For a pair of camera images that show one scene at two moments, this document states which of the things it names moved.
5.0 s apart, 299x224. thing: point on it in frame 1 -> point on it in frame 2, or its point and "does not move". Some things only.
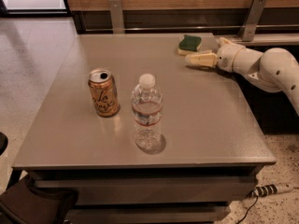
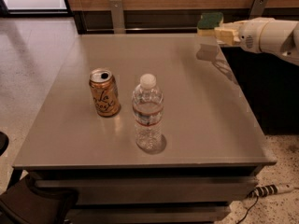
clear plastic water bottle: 147,110 does not move
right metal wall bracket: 250,23 does not move
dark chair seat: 22,203 does not move
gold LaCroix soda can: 104,92 does not move
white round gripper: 228,58 -> 249,36
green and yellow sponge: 189,44 -> 210,20
